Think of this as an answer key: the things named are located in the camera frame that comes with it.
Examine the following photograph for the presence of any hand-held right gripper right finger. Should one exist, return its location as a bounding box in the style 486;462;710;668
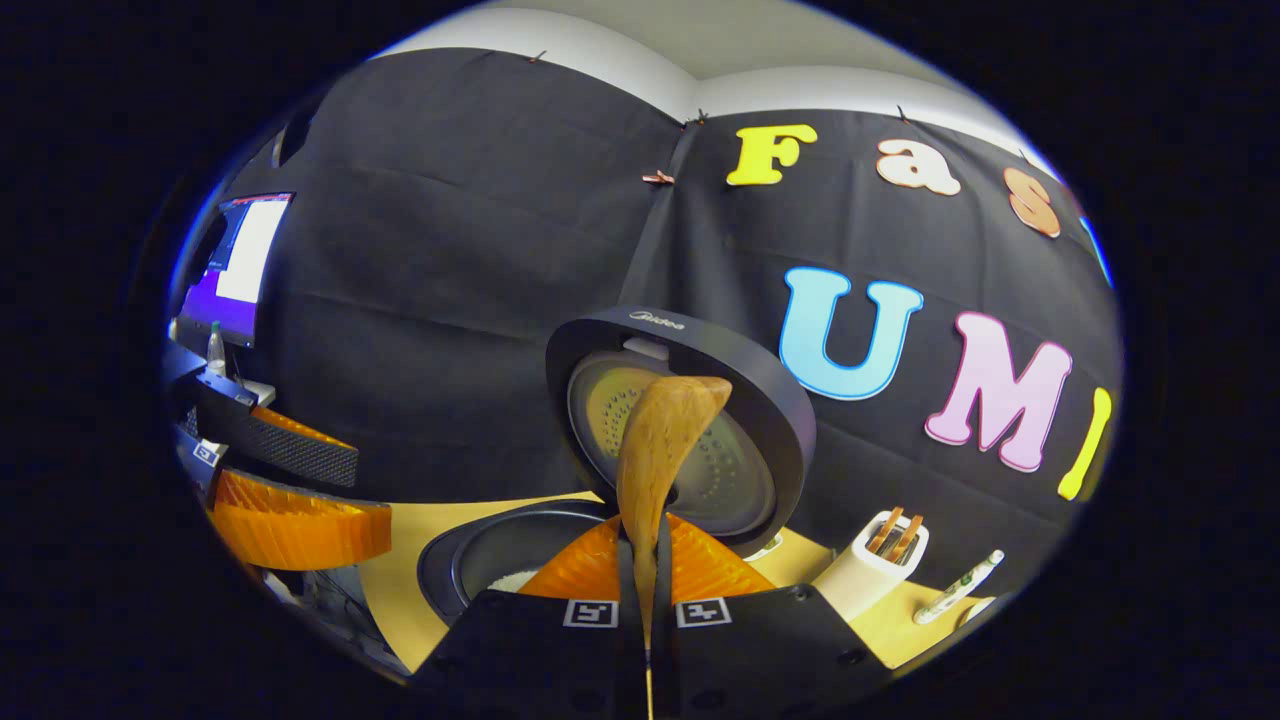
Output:
650;513;891;720

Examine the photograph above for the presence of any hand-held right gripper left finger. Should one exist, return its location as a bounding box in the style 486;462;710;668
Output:
415;515;646;720

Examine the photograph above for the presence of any wooden spoon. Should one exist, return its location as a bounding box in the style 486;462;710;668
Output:
616;375;733;720

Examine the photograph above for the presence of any dark blue rice cooker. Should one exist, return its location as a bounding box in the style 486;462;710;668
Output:
417;305;818;626

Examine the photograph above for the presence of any computer monitor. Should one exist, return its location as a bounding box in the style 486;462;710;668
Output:
178;192;296;349

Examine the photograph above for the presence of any white toaster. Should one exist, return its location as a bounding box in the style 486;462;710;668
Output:
812;507;931;621

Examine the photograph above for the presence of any black backdrop cloth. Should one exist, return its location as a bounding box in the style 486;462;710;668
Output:
165;45;1126;601

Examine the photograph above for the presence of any white drink bottle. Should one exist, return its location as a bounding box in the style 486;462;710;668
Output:
912;549;1006;626

